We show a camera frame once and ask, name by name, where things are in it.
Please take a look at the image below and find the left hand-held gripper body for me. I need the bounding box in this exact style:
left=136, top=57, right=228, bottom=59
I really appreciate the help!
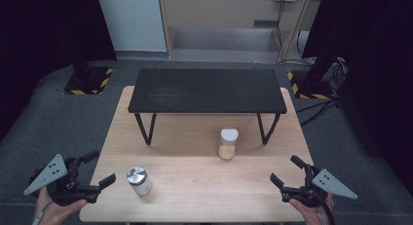
left=23, top=153, right=102, bottom=207

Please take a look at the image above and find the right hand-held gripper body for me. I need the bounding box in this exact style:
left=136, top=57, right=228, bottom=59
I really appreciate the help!
left=281, top=165, right=358, bottom=208

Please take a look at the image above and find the person's right hand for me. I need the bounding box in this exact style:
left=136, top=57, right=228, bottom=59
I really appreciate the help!
left=288, top=193, right=335, bottom=225

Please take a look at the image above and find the person's left hand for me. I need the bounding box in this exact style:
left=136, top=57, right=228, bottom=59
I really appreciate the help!
left=34, top=186, right=89, bottom=225

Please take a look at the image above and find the glass jar with silver lid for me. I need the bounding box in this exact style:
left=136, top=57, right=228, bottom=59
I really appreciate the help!
left=126, top=166, right=154, bottom=197

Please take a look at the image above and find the glass jar with white lid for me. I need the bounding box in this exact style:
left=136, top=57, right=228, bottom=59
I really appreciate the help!
left=217, top=127, right=240, bottom=161

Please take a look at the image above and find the black stand with striped base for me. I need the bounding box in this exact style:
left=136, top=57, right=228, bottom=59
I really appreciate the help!
left=62, top=53, right=115, bottom=96
left=286, top=56, right=340, bottom=100

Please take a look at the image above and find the black riser shelf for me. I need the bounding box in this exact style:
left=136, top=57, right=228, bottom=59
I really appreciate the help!
left=127, top=68, right=288, bottom=146

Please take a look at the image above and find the black curtain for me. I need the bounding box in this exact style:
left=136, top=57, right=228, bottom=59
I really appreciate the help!
left=301, top=0, right=413, bottom=198
left=0, top=0, right=118, bottom=142

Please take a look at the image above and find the white cabinet panel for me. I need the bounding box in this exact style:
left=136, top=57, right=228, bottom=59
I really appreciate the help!
left=95, top=0, right=169, bottom=53

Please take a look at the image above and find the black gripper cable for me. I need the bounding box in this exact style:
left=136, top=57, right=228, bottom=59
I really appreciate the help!
left=319, top=202, right=336, bottom=225

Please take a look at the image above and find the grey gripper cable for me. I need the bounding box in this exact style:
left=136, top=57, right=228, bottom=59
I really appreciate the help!
left=31, top=201, right=55, bottom=225

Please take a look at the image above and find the black floor cable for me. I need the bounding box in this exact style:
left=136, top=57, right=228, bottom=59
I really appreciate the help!
left=295, top=97, right=342, bottom=128

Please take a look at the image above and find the bundle of black cables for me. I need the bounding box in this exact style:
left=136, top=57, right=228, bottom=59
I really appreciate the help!
left=324, top=56, right=351, bottom=96

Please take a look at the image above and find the black cable from outlet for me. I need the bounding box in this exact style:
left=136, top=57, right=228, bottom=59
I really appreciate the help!
left=275, top=0, right=315, bottom=66

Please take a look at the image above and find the wooden shelf frame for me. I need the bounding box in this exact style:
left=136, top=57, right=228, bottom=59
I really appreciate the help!
left=158, top=0, right=316, bottom=63

